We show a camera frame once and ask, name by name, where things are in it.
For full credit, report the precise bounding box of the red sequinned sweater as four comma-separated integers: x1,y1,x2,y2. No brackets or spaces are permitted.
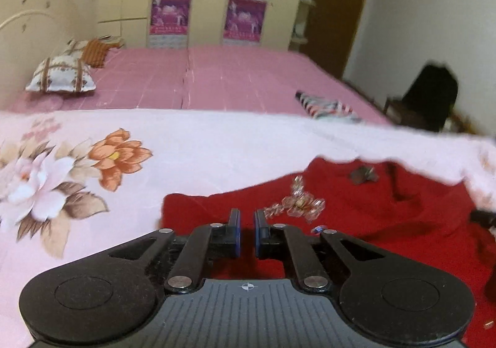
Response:
162,157,495,347

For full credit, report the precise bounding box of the black chair with garment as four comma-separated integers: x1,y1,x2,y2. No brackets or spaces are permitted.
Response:
383,62,458,132

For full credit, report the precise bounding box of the floral white bed sheet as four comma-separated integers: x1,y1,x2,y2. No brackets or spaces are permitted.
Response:
0,109,496,348

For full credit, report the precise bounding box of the striped folded cloth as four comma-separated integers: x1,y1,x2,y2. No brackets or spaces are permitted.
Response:
295,91,362,124

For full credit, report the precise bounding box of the pink mattress cover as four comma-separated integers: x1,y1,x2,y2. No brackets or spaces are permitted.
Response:
5,46,390,126

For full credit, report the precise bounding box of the orange striped pillow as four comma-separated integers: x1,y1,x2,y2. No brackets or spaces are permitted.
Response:
61,38,122,68

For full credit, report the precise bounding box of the lower right purple poster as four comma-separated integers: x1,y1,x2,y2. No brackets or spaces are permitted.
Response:
223,0,267,46

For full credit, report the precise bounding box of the lower left purple poster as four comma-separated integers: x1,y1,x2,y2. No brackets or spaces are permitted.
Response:
147,0,191,49

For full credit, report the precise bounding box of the cream curved headboard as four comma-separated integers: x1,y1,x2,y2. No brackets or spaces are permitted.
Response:
1,0,86,110

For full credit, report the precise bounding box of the brown wooden door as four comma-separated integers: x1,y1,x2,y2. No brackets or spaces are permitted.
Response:
299,0,365,79

